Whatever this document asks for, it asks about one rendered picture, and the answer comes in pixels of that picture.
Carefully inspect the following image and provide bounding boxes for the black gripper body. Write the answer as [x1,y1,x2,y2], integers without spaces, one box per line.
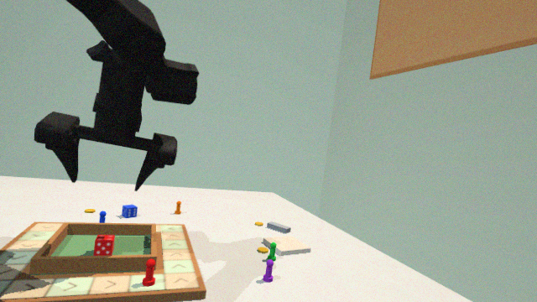
[34,92,177,166]

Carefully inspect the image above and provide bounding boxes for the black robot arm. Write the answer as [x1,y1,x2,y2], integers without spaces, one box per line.
[66,0,199,105]

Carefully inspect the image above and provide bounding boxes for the cream flat square tile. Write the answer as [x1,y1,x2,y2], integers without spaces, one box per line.
[263,236,311,255]

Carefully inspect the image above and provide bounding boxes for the red die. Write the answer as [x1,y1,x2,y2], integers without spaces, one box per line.
[93,235,115,256]

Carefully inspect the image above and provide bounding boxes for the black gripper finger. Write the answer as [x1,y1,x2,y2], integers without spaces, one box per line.
[134,151,165,191]
[45,138,80,183]

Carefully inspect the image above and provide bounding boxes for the green pawn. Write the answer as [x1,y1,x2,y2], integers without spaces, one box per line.
[268,242,277,261]

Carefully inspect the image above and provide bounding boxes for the purple game pawn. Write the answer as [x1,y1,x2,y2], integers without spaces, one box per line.
[263,259,274,283]

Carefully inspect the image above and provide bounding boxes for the dark red pawn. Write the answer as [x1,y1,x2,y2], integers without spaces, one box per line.
[143,259,156,286]

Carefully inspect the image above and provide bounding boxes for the blue die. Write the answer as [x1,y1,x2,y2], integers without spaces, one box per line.
[122,204,138,218]

